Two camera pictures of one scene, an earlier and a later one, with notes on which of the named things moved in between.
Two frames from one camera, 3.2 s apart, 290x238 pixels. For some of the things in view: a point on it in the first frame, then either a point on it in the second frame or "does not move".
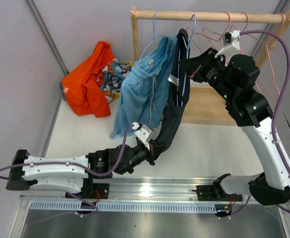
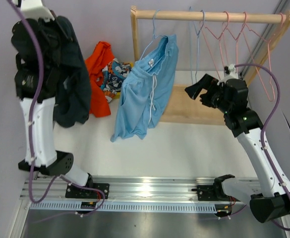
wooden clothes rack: (207, 105) does not move
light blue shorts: (144, 91) does not move
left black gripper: (156, 149) to (57, 25)
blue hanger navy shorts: (183, 41) to (198, 34)
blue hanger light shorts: (154, 37) does not move
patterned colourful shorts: (113, 74) does not move
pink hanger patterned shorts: (225, 33) to (245, 24)
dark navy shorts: (179, 95) to (67, 80)
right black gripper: (198, 65) to (208, 84)
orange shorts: (82, 89) does not move
